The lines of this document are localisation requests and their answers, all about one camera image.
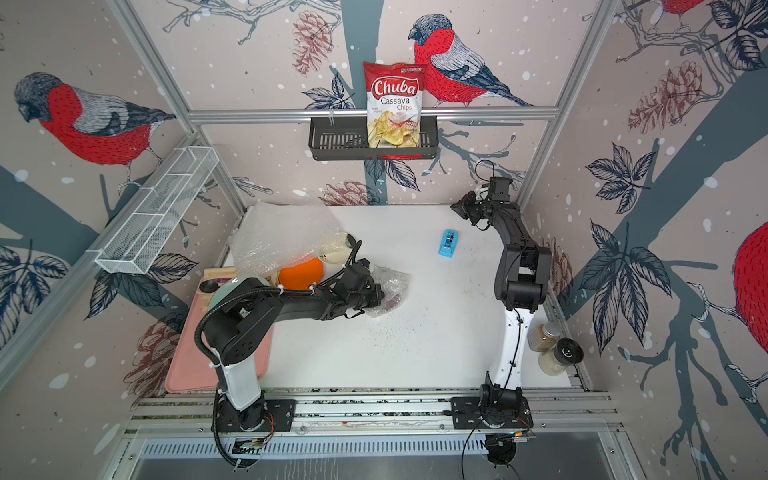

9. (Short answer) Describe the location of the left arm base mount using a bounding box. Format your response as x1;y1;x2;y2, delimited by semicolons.
212;396;297;434

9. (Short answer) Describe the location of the mint green floral plate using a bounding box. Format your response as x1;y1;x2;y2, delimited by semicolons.
208;276;270;309

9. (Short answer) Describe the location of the black wire wall basket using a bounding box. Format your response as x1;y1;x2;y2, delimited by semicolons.
308;116;439;161

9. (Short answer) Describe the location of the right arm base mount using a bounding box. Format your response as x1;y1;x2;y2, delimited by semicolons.
450;396;534;430

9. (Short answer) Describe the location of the stack of bubble wrap sheets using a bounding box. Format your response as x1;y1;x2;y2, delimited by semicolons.
230;201;347;276

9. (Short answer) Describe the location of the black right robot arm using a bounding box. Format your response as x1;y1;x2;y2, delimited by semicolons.
451;176;552;411

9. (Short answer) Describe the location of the orange plastic plate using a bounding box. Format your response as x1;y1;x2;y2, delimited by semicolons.
279;257;324;290

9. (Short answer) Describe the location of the white wire mesh shelf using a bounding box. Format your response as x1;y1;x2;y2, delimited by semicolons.
95;146;219;274

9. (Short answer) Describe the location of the clear bubble wrap sheet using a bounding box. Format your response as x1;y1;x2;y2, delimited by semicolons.
365;264;412;318

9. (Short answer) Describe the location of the brown spice jar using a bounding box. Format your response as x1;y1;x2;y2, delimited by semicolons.
527;322;563;353

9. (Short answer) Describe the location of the Chuba cassava chips bag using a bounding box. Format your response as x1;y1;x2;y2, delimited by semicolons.
363;62;426;149

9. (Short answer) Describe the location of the blue tape dispenser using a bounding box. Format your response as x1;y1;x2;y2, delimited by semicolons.
438;229;459;258

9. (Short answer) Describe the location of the pink plastic tray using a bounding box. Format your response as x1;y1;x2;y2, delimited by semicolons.
164;266;274;394

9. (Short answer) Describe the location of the black lid spice jar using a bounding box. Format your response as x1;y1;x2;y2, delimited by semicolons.
538;338;584;376

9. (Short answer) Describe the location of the cream plate with dark spot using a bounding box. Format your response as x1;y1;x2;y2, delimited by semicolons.
319;232;357;265

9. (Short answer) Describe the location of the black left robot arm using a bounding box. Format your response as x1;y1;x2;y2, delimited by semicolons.
194;241;385;414

